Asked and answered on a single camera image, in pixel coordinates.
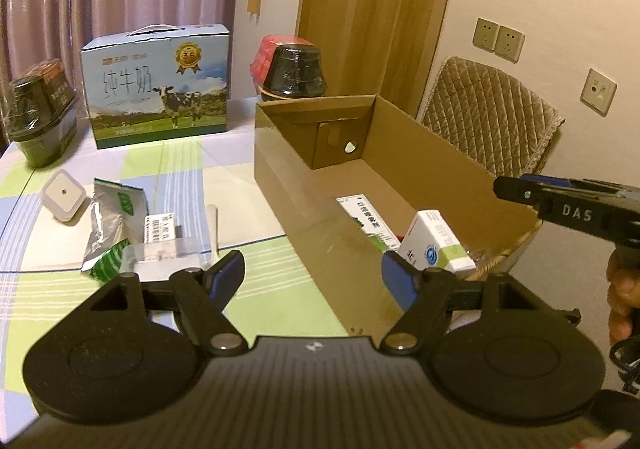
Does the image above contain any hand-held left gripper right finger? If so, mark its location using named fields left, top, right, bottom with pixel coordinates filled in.
left=380, top=251, right=551, bottom=355

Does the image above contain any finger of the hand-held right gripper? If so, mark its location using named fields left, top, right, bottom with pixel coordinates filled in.
left=520, top=174, right=568, bottom=188
left=492, top=176, right=551, bottom=210

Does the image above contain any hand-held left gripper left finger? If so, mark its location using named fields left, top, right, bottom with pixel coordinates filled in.
left=90, top=250, right=248, bottom=357

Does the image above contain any white plastic spoon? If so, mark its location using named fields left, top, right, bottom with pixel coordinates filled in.
left=207, top=204, right=221, bottom=270

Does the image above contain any white blue medicine box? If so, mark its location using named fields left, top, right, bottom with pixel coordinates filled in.
left=400, top=210, right=476, bottom=275

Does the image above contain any green white medicine box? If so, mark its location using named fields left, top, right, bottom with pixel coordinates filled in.
left=336, top=194, right=401, bottom=252

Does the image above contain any clear plastic box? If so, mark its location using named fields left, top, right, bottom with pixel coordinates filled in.
left=120, top=214, right=221, bottom=290

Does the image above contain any cardboard box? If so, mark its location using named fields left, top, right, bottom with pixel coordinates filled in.
left=254, top=95, right=543, bottom=335

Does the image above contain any silver green foil pouch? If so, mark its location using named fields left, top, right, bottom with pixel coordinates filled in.
left=80, top=177, right=147, bottom=282

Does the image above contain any checked tablecloth desktop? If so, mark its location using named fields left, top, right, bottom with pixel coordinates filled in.
left=0, top=96, right=351, bottom=430

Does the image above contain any person's right hand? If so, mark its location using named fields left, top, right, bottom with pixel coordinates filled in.
left=606, top=249, right=640, bottom=346

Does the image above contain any quilted chair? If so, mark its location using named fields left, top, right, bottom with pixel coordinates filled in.
left=416, top=56, right=566, bottom=280

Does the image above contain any white square night light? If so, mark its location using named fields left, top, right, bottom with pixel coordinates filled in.
left=41, top=170, right=92, bottom=224

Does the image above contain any blue milk carton box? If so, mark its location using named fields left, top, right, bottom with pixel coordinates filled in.
left=80, top=24, right=231, bottom=150

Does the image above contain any red packaged box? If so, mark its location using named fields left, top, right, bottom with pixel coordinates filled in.
left=249, top=34, right=308, bottom=92

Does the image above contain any wooden door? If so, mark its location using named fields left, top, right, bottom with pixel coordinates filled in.
left=295, top=0, right=461, bottom=120

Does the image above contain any wrapped black bowl stack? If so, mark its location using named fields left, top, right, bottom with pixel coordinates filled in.
left=7, top=60, right=78, bottom=168

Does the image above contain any beige wall socket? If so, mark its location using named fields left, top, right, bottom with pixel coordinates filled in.
left=472, top=18, right=498, bottom=50
left=580, top=69, right=618, bottom=117
left=495, top=25, right=526, bottom=62

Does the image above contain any black cable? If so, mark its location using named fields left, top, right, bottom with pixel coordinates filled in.
left=610, top=334, right=640, bottom=395

